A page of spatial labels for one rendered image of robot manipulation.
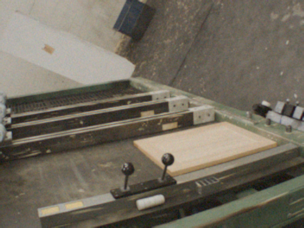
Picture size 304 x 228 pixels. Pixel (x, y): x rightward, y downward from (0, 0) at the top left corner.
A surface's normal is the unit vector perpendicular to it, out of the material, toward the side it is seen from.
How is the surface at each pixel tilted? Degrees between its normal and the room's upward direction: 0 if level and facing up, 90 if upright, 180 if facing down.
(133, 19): 90
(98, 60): 90
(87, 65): 90
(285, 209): 90
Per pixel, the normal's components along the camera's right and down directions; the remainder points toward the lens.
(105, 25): 0.33, 0.34
